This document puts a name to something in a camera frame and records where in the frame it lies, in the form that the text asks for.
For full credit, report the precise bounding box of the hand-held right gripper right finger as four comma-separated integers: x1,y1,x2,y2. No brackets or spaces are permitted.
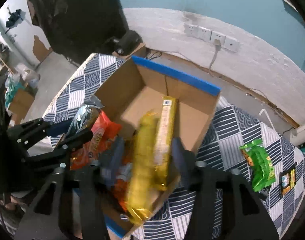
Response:
171,137,279,240

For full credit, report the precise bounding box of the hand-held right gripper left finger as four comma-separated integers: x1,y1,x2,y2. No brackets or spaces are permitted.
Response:
14,136,125,240

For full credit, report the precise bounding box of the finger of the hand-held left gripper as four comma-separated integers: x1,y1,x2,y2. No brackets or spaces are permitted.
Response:
22,128,94,170
7,118,73,144

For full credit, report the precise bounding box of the brown orange snack packet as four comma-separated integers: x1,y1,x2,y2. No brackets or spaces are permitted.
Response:
67,95,104,137

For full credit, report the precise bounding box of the long yellow snack packet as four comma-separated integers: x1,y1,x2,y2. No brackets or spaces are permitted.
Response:
126,110,163,225
152,96,178,192

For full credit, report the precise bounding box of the orange red snack packet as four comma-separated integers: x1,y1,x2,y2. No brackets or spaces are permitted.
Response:
70,110,123,170

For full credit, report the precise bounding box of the cardboard box with blue edge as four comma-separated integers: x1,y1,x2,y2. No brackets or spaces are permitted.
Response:
70,55,222,239

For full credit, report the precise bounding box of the small orange green snack packet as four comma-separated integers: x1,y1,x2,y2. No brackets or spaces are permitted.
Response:
112,179,130,212

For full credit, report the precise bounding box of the large brown cardboard box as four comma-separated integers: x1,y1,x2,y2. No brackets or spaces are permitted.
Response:
7,87,35,125

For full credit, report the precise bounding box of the blue white patterned tablecloth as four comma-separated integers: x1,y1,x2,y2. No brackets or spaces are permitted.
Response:
42,53,305,240

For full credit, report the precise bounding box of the white plastic bag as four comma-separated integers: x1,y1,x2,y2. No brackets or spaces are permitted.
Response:
16,64,40,88

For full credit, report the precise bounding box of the black round device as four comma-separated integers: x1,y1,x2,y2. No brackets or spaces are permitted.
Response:
102,30,141,55

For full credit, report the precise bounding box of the black hanging cloth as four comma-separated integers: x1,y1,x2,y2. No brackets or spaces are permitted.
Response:
25,0,129,63

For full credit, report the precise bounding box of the black yellow snack packet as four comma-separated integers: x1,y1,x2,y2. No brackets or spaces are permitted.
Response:
280,162,297,197

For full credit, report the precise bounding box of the dark folded umbrella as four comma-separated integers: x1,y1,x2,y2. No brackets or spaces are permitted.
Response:
5,9,23,29

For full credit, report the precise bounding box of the white kettle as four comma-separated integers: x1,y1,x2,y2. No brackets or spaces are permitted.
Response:
291,120,305,147

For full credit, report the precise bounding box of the wooden ledge strip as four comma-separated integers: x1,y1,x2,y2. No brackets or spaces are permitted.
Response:
281,0,298,12

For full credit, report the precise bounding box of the white plug with cable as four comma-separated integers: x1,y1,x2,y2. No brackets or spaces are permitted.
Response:
209,39,222,70

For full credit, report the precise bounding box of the white wall socket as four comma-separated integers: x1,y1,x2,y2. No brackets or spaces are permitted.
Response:
198,26,213,42
184,23,198,37
211,31,227,46
224,36,241,53

